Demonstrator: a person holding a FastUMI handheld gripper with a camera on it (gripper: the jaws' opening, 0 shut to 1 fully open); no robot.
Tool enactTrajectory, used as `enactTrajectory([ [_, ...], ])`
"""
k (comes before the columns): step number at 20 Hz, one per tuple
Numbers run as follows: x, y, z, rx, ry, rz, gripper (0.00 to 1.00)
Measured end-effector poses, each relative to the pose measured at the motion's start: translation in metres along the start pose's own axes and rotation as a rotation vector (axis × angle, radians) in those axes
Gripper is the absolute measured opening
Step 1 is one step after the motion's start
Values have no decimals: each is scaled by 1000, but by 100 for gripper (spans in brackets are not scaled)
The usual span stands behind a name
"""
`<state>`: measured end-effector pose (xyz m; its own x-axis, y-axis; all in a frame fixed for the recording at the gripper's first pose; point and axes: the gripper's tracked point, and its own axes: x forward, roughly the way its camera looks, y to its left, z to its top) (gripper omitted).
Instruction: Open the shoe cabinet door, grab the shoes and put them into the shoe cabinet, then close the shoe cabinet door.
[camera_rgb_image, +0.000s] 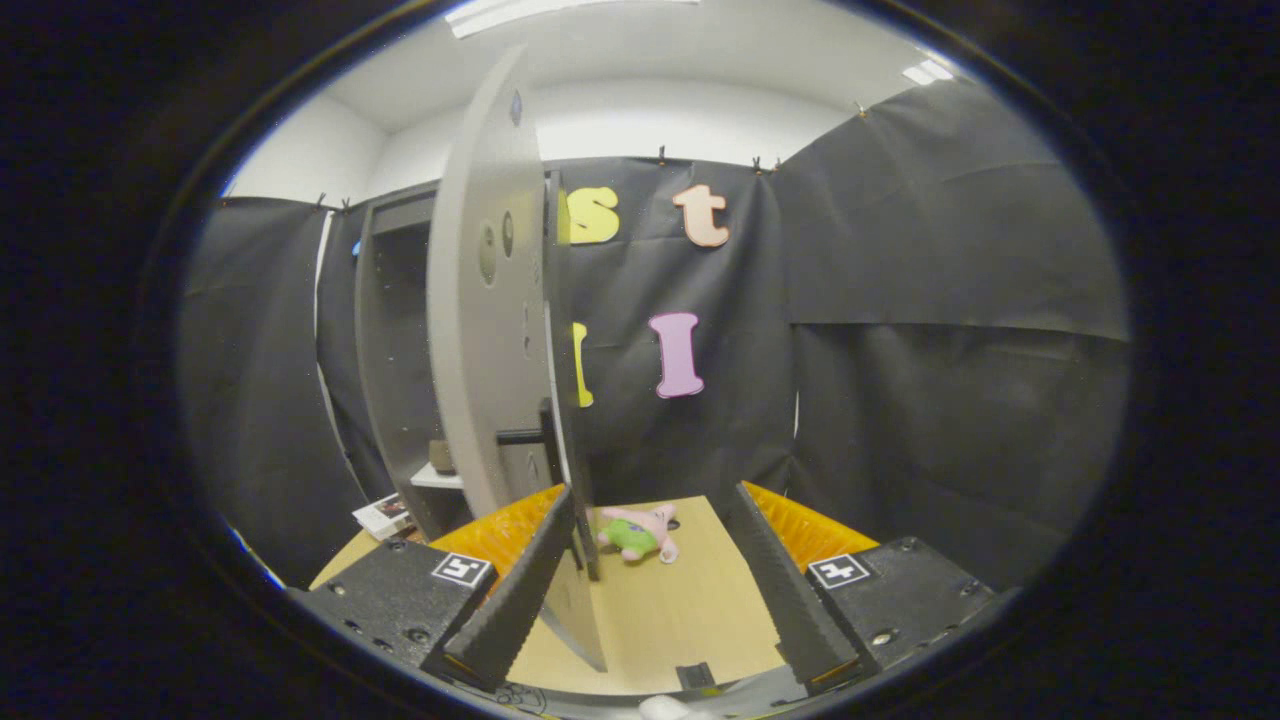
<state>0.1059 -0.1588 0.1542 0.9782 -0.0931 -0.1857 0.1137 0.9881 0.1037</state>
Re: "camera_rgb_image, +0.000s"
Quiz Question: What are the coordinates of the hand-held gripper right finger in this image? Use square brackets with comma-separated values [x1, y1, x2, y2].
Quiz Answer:
[725, 481, 1021, 696]

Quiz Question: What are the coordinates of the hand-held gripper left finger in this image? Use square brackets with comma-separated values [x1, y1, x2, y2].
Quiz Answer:
[290, 483, 578, 693]

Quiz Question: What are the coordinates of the light grey shoe cabinet door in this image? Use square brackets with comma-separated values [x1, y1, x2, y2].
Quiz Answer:
[427, 45, 611, 673]

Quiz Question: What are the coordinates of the pink and green plush toy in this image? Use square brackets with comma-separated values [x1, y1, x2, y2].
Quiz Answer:
[597, 503, 681, 564]

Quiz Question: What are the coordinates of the stack of books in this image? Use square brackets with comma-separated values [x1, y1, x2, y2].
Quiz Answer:
[352, 492, 416, 541]

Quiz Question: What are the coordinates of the black backdrop cloth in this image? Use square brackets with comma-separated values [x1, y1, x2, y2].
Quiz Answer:
[178, 80, 1133, 601]

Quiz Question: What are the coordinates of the long ceiling light panel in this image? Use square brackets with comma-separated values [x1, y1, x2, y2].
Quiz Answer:
[445, 0, 701, 39]

